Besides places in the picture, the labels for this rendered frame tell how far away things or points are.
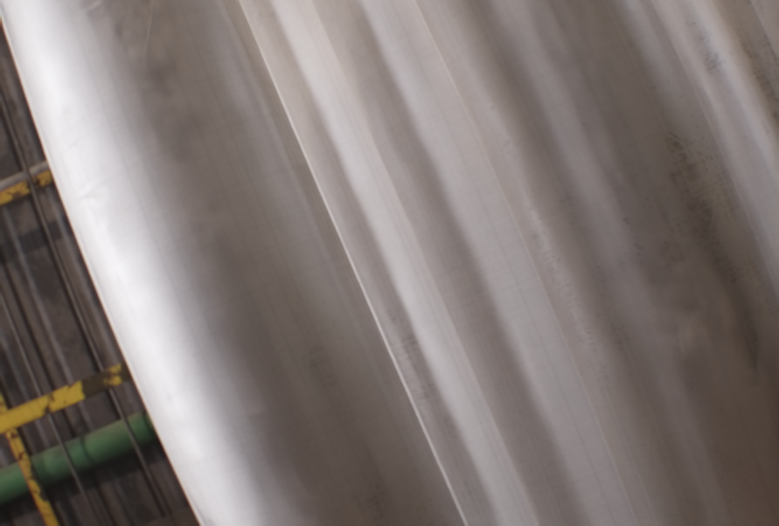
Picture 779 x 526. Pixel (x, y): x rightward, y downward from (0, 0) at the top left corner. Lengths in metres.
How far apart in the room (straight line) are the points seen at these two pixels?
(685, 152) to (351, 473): 0.31
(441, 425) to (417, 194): 0.39
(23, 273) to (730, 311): 5.22
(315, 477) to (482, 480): 0.68
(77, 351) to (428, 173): 4.82
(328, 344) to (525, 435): 0.39
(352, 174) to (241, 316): 0.67
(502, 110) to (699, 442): 0.27
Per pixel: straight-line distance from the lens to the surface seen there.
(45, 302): 5.87
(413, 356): 1.41
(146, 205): 0.76
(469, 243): 1.09
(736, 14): 1.23
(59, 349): 5.85
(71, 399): 3.23
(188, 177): 0.75
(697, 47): 1.21
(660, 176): 0.83
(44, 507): 5.50
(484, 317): 1.10
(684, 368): 0.83
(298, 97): 1.43
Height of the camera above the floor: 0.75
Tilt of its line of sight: 2 degrees up
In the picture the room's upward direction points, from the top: 23 degrees counter-clockwise
